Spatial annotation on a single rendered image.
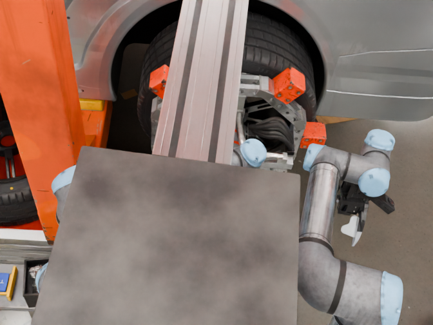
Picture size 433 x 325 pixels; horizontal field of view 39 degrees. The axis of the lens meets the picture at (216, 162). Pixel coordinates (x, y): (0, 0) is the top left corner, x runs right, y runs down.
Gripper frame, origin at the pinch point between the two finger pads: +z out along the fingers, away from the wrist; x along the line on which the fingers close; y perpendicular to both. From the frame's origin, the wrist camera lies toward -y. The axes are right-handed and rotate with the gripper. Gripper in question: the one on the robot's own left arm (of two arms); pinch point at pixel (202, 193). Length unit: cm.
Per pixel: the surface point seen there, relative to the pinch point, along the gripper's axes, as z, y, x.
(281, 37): -21, -44, 38
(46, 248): 80, -15, -30
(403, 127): 60, -40, 173
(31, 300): 59, 9, -45
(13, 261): 98, -18, -40
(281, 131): -14.2, -12.1, 27.8
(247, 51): -21.2, -38.5, 20.9
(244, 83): -14.2, -30.9, 20.7
